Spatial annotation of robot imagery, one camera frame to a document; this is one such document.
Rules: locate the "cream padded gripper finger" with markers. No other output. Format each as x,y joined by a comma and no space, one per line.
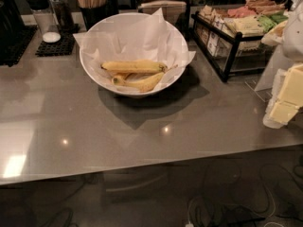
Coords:
290,97

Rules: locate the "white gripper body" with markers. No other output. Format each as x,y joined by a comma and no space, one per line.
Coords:
294,38

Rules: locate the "yellow banana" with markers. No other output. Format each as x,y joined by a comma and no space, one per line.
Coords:
143,85
138,67

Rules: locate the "white bowl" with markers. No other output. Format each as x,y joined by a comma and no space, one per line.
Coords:
104,26

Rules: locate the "green sweetener packets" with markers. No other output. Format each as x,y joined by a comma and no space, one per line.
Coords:
270,21

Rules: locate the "brown sugar packets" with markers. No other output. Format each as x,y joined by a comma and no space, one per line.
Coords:
264,7

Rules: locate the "yellow sweetener packets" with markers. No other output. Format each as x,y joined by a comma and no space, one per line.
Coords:
248,26

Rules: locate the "pink sweetener packets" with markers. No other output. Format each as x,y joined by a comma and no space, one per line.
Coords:
240,12

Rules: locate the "brown paper bag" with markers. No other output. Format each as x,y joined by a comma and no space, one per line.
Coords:
174,11

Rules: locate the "white paper liner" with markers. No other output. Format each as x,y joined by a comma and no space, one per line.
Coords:
142,38

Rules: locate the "cup of wooden stirrers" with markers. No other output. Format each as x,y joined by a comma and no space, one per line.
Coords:
92,11

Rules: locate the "black rubber mat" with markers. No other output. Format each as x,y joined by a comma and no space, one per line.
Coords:
63,47

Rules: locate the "dark glass shaker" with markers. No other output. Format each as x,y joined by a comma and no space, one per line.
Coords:
63,14

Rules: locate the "glass sugar dispenser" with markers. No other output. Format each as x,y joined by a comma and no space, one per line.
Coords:
45,20

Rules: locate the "large black mat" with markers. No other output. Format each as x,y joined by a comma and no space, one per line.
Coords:
12,50

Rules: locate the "black wire condiment rack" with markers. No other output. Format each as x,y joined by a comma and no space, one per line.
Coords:
229,53

